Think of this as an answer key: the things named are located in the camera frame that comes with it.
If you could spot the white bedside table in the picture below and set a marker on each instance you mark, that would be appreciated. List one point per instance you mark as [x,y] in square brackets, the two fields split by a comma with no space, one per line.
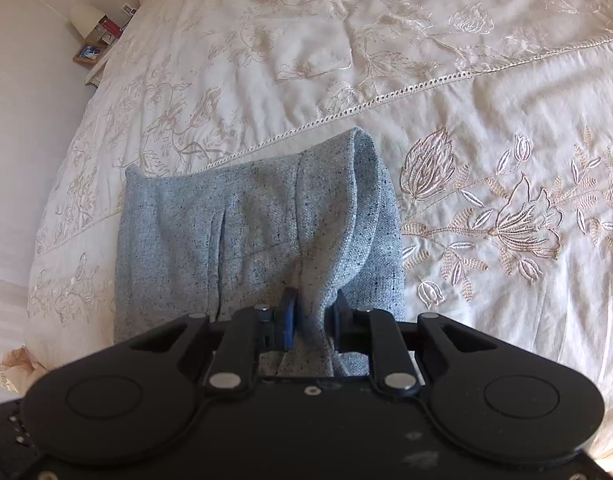
[99,71]

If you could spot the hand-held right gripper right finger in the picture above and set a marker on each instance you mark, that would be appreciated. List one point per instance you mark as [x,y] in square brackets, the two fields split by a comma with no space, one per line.
[341,325]

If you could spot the stack of books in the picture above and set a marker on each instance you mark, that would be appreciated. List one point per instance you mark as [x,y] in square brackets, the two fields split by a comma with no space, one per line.
[111,29]

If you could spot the dark dotted cloth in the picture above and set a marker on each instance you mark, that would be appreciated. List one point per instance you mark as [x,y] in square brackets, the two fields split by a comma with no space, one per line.
[6,440]

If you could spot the white embroidered bedspread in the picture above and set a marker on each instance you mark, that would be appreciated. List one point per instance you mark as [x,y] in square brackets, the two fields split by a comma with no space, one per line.
[486,85]

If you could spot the grey pants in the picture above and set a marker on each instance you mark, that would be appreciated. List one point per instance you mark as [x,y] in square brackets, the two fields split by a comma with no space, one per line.
[246,220]

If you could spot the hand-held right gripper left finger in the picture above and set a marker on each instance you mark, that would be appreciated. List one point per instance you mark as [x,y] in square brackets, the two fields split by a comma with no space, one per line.
[288,322]

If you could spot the wooden picture frame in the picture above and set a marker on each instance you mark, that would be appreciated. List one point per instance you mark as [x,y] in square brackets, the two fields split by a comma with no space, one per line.
[89,54]

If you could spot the peach ruffled cloth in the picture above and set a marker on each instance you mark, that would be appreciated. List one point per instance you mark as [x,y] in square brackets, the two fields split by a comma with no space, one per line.
[19,370]

